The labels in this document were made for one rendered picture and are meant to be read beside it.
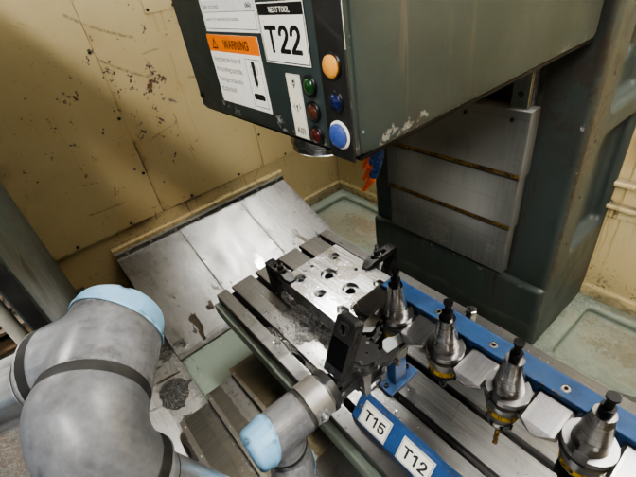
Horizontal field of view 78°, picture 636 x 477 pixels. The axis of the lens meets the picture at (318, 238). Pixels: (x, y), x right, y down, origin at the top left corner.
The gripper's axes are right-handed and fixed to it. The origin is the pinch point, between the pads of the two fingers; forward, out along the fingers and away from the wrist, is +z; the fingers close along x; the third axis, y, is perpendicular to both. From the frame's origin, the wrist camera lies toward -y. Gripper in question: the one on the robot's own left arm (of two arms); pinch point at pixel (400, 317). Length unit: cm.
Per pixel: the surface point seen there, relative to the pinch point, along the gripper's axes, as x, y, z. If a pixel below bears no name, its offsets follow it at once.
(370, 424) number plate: -0.3, 26.6, -10.6
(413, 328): 4.4, -2.1, -1.8
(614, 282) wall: 14, 49, 93
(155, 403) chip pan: -65, 53, -48
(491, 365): 18.1, -2.1, 0.7
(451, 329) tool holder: 12.2, -8.4, -2.0
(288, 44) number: -9, -50, -9
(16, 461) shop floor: -145, 119, -118
